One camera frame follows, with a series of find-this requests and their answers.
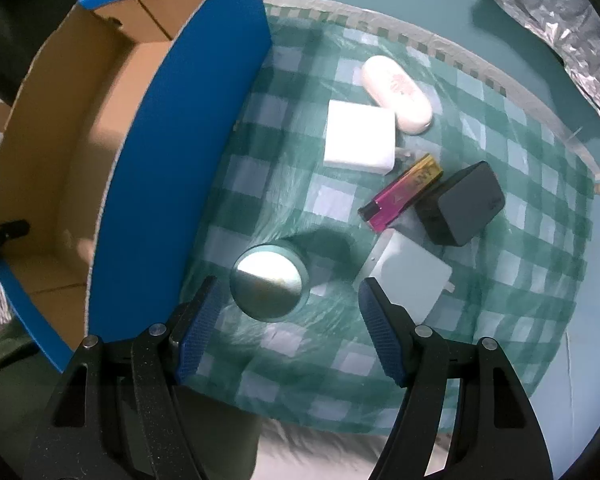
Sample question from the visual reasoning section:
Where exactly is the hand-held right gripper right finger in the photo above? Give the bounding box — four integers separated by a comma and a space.
358, 276, 553, 480

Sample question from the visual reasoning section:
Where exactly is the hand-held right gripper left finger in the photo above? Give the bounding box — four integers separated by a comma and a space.
25, 275, 224, 480

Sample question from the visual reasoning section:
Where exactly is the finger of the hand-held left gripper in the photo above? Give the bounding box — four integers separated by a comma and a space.
0, 219, 31, 266

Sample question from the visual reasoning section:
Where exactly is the white charger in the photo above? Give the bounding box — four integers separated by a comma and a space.
352, 228, 455, 323
323, 100, 413, 176

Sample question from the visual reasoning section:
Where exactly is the green metal tin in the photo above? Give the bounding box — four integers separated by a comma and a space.
229, 240, 311, 323

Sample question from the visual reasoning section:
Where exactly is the pink and gold lighter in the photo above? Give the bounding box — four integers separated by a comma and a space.
358, 155, 443, 233

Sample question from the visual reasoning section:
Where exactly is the black charger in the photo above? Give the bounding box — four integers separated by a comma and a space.
414, 161, 505, 247

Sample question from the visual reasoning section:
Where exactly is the blue cardboard box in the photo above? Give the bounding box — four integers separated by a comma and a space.
0, 0, 273, 373

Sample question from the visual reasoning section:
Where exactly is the white oval case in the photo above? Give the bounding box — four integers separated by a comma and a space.
361, 55, 433, 135

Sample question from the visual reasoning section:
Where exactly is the white fabric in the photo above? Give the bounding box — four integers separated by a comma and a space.
257, 417, 398, 480

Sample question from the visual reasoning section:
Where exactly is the green checkered tablecloth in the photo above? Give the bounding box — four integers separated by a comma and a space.
180, 0, 600, 436

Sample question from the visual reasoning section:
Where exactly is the dark object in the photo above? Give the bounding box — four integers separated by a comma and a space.
0, 0, 126, 106

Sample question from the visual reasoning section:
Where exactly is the silver foil sheet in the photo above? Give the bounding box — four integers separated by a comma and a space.
467, 0, 600, 133

